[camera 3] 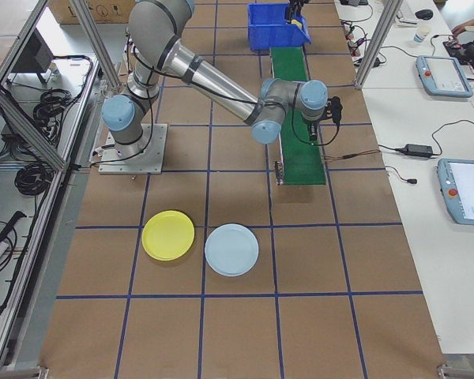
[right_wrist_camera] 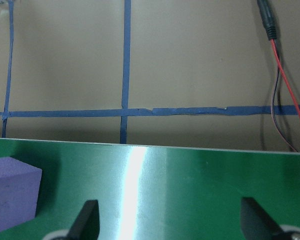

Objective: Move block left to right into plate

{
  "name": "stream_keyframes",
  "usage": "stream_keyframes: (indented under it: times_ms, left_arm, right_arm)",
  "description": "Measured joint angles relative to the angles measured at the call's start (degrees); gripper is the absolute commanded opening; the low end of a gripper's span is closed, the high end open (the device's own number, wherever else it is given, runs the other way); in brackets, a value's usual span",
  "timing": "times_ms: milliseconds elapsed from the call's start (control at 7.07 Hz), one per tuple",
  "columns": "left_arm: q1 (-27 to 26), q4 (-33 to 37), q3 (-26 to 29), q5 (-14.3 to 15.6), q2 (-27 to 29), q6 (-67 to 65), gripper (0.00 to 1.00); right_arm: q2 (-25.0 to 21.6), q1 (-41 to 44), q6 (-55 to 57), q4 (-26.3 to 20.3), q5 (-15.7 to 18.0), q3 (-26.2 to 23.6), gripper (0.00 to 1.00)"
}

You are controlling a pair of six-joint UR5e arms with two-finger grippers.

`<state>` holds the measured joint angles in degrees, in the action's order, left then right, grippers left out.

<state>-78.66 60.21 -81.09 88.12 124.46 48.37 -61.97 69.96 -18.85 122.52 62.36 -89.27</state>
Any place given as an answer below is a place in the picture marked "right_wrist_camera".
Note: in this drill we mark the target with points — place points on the black barrel connector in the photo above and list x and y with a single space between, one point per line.
266 17

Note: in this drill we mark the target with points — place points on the green conveyor belt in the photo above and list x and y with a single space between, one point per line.
202 187

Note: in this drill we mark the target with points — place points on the purple foam block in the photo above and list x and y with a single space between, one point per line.
10 190

